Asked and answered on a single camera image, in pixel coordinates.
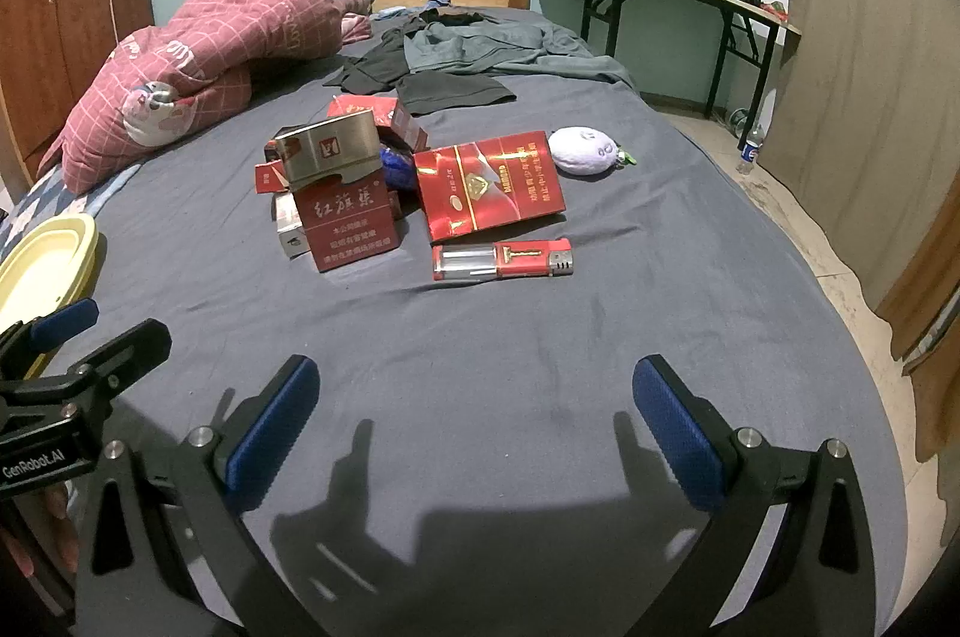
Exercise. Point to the blue checked blanket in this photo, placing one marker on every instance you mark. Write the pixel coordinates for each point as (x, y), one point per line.
(45, 194)

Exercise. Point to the person's left hand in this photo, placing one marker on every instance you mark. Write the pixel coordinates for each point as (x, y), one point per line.
(56, 532)

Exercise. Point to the red cigarette pack gold lid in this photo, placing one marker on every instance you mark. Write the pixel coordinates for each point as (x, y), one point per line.
(345, 224)

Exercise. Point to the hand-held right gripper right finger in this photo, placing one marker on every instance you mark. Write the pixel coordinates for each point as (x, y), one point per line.
(675, 434)

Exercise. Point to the red cigarette carton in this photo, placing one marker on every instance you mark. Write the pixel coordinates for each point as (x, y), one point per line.
(487, 187)

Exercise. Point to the purple plush toy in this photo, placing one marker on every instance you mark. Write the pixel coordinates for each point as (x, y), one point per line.
(581, 150)

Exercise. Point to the plastic bottle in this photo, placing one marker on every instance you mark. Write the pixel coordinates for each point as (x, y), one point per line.
(751, 153)

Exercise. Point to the grey jacket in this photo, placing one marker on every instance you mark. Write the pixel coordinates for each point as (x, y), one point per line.
(480, 41)

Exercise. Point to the dark shirt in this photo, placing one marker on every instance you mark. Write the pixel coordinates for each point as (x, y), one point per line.
(367, 67)

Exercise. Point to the red transparent lighter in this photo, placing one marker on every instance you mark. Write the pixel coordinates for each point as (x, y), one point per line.
(525, 258)

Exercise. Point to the yellow plastic basin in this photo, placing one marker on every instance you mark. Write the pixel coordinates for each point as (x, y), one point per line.
(45, 254)

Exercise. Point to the blue printed packet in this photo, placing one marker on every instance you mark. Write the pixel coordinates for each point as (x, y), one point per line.
(394, 165)

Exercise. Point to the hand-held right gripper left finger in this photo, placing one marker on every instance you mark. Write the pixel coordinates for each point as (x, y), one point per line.
(270, 427)

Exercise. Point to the pink checked quilt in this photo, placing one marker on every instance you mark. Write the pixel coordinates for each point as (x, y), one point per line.
(225, 22)

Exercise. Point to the black shorts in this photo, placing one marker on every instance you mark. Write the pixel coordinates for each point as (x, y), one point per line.
(457, 93)

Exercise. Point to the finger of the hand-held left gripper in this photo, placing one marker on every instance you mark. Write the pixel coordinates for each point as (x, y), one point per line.
(67, 316)
(127, 344)

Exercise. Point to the small red cigarette pack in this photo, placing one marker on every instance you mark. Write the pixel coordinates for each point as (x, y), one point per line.
(270, 178)

